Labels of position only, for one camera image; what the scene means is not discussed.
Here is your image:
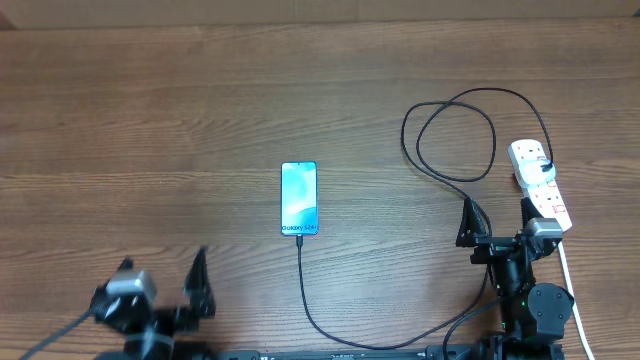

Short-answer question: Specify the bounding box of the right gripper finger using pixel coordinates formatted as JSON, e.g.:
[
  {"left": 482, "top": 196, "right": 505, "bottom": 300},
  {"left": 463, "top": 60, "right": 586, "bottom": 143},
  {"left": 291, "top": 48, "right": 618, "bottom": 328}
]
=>
[
  {"left": 456, "top": 197, "right": 489, "bottom": 247},
  {"left": 520, "top": 197, "right": 542, "bottom": 233}
]

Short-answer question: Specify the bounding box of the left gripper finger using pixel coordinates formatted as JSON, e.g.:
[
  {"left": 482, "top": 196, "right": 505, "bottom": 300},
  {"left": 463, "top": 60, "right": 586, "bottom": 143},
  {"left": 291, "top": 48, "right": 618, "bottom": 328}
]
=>
[
  {"left": 184, "top": 247, "right": 216, "bottom": 318},
  {"left": 89, "top": 257, "right": 134, "bottom": 310}
]

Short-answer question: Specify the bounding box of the blue Galaxy smartphone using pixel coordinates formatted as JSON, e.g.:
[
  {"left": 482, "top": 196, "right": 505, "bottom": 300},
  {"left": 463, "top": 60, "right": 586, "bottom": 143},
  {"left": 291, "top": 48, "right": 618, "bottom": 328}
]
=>
[{"left": 280, "top": 161, "right": 319, "bottom": 236}]

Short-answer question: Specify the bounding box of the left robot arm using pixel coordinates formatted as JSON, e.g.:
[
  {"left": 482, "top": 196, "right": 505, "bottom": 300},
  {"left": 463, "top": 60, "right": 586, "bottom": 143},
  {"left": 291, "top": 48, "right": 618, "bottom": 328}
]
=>
[{"left": 89, "top": 247, "right": 216, "bottom": 359}]

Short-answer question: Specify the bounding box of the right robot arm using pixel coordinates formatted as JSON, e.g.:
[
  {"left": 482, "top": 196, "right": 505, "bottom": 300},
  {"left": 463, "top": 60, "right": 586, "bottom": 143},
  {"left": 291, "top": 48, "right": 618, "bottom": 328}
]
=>
[{"left": 442, "top": 197, "right": 575, "bottom": 360}]

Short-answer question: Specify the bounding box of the white charger adapter plug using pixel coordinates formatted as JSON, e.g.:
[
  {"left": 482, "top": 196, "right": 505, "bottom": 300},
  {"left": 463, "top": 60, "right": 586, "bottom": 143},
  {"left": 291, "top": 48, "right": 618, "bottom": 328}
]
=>
[{"left": 515, "top": 159, "right": 556, "bottom": 188}]

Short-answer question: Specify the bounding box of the white power strip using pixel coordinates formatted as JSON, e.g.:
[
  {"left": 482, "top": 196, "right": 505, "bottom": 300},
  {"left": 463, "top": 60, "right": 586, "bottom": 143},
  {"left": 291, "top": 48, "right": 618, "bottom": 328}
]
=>
[{"left": 508, "top": 139, "right": 572, "bottom": 232}]

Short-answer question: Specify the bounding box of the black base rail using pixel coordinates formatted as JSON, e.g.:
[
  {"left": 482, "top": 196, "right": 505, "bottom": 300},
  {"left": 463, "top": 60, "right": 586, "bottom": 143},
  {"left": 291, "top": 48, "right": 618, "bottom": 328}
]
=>
[{"left": 195, "top": 344, "right": 565, "bottom": 360}]

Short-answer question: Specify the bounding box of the white power strip cord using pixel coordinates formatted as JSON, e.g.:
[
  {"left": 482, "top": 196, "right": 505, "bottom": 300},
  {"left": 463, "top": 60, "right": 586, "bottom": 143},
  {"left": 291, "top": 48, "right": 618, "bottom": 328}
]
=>
[{"left": 555, "top": 239, "right": 596, "bottom": 360}]

